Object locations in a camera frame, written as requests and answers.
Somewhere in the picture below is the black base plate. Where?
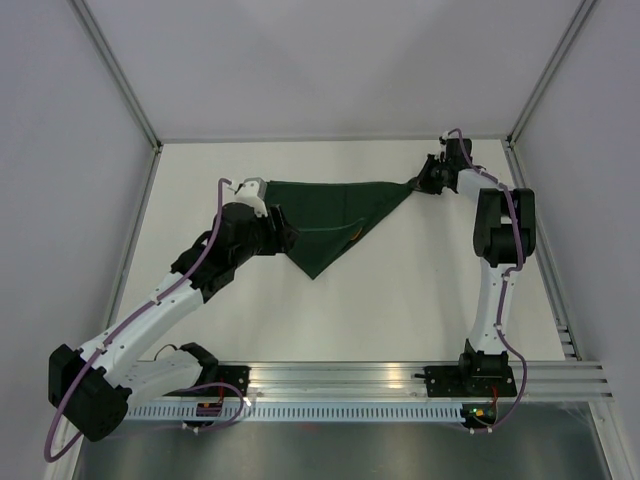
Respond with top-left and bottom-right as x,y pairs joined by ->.
213,365 -> 251,398
414,365 -> 517,398

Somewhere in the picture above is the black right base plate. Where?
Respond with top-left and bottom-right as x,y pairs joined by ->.
414,365 -> 517,398

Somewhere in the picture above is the right aluminium frame post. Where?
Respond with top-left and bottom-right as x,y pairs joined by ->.
505,0 -> 599,148

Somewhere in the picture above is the aluminium front rail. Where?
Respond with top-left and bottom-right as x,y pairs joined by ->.
139,362 -> 614,404

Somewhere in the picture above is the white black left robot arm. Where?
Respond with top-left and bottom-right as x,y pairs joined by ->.
48,202 -> 299,442

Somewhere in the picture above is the white slotted cable duct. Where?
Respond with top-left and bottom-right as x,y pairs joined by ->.
126,400 -> 463,423

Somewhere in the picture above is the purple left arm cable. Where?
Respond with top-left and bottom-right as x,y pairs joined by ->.
43,177 -> 239,461

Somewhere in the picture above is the aluminium frame post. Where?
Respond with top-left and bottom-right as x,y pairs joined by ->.
67,0 -> 162,153
505,0 -> 599,148

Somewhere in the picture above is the dark green cloth napkin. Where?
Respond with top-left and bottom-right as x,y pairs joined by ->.
265,181 -> 412,279

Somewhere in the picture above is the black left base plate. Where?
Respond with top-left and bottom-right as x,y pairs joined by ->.
213,365 -> 251,398

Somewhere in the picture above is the left aluminium frame post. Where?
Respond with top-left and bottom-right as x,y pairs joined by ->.
67,0 -> 162,153

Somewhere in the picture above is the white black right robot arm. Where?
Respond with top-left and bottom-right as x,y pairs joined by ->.
413,130 -> 537,398

